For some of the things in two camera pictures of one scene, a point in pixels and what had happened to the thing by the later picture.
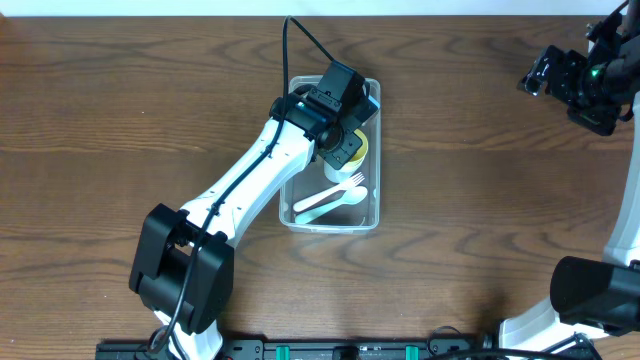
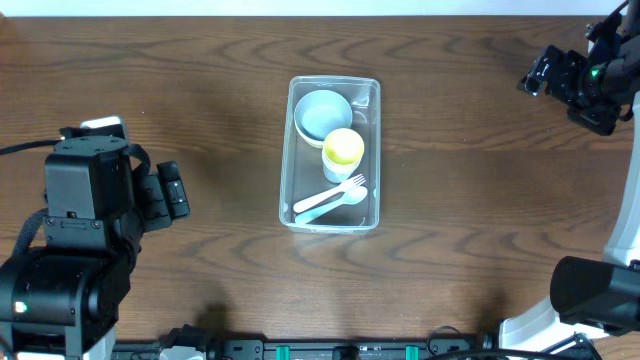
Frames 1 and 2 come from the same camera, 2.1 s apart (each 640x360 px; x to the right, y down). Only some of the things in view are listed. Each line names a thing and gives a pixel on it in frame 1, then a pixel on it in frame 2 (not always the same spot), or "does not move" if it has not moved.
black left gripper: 349,151 -> 176,195
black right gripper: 580,67 does not move
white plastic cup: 344,172 does not move
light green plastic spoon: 354,195 does not move
